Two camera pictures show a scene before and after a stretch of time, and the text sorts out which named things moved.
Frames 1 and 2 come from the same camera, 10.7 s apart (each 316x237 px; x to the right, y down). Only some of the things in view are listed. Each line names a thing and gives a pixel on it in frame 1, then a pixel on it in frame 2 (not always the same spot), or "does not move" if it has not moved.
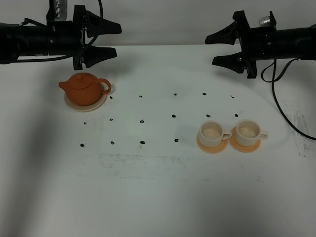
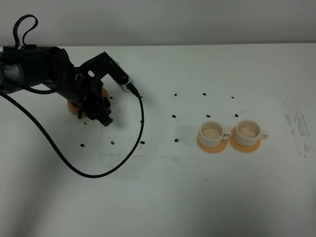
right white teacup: [248, 133] does not move
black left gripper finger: [94, 55] → [103, 117]
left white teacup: [211, 134] does not move
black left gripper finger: [97, 26] → [80, 101]
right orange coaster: [239, 147] does not move
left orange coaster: [213, 149] does not move
